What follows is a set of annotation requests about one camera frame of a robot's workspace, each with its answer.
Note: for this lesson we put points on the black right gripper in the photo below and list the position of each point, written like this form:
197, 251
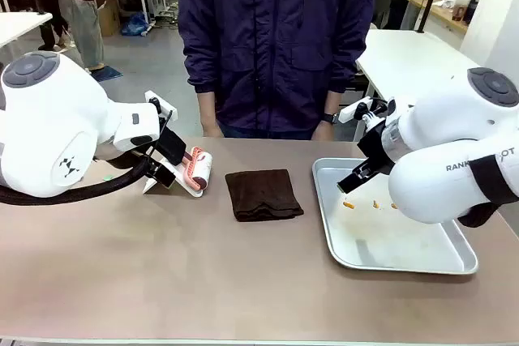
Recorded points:
377, 149

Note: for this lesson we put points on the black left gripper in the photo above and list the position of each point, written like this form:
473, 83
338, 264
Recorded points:
172, 146

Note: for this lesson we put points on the dark brown cloth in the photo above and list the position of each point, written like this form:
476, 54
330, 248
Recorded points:
263, 195

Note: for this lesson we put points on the person's left forearm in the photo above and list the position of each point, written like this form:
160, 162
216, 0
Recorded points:
334, 103

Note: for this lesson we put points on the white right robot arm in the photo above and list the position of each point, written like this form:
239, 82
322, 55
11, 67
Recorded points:
446, 159

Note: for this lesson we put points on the person's right forearm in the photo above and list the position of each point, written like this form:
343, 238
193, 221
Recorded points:
206, 105

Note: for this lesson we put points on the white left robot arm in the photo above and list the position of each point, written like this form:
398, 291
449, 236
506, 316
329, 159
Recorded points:
48, 127

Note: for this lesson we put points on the person's right hand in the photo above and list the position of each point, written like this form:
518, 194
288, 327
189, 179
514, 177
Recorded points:
211, 129

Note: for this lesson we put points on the person's left hand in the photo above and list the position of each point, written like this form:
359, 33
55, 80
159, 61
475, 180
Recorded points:
322, 132

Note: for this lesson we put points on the white folded stand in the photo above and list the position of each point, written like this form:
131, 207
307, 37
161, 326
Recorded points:
184, 186

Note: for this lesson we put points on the black wristwatch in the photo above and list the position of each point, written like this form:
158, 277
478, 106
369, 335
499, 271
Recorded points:
330, 118

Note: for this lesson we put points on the green paper scrap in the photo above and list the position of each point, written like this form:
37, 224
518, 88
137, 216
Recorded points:
108, 178

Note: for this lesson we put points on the silver metal tray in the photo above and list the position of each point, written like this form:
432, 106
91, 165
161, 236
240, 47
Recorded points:
389, 240

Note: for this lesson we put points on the blue floor mat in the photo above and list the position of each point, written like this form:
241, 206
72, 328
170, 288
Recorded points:
109, 73

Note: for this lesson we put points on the large white side table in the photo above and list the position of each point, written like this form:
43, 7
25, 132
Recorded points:
405, 58

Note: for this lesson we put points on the blue plastic bag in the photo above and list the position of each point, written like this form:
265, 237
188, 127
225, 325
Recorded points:
134, 25

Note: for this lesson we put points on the white power strip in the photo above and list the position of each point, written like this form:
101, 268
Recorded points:
167, 9

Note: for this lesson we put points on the person in navy jacket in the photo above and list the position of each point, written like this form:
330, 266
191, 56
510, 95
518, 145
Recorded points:
275, 38

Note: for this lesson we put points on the cardboard box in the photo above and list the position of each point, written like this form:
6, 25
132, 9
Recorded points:
108, 15

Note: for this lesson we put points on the person in red shirt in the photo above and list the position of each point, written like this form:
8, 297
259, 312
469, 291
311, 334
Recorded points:
81, 9

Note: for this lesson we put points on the wooden workbench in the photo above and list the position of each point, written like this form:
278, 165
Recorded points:
440, 14

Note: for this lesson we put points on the red drink cup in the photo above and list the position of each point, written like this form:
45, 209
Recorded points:
458, 13

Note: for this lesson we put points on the dark bottle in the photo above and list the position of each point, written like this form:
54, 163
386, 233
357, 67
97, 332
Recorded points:
470, 7

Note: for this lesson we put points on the small white table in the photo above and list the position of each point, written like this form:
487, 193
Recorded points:
20, 26

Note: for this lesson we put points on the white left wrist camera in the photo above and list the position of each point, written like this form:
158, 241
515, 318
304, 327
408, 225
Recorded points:
162, 103

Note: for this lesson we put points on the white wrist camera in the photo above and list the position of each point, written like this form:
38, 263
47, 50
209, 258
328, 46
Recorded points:
354, 111
162, 103

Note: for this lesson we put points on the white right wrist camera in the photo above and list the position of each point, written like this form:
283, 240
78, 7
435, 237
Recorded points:
354, 111

